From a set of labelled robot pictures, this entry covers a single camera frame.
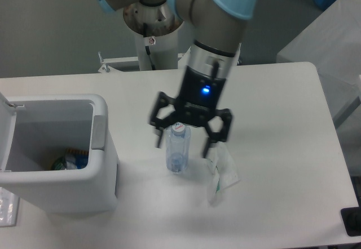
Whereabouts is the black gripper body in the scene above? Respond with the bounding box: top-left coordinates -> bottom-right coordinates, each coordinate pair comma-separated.
174,66 -> 228,127

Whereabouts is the white push-lid trash can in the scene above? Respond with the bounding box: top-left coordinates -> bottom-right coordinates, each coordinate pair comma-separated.
1,94 -> 118,213

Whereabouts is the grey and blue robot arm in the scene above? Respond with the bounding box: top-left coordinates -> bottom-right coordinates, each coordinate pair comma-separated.
97,0 -> 257,155

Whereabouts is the trash inside the bin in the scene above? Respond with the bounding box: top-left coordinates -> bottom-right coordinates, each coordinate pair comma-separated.
50,148 -> 89,171

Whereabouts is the clear plastic water bottle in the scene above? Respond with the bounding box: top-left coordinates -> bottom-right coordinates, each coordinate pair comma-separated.
166,122 -> 191,173

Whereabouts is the crumpled white plastic wrapper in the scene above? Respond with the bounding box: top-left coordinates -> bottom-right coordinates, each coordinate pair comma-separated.
205,142 -> 240,204

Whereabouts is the white cloth covered box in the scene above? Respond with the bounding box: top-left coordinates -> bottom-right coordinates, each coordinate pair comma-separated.
276,0 -> 360,127

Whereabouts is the black device at table edge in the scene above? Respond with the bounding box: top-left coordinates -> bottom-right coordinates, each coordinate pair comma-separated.
341,207 -> 360,237

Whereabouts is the clear plastic sheet under bin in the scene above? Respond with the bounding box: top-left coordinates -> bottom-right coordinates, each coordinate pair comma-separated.
1,188 -> 20,228

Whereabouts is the black cable on pedestal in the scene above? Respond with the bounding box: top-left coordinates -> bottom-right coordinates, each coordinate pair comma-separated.
143,23 -> 156,71

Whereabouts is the white pedestal base bracket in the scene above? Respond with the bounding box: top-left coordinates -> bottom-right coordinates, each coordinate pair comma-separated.
97,42 -> 243,73

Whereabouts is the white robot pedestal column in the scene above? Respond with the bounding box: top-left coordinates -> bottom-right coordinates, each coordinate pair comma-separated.
123,2 -> 183,71

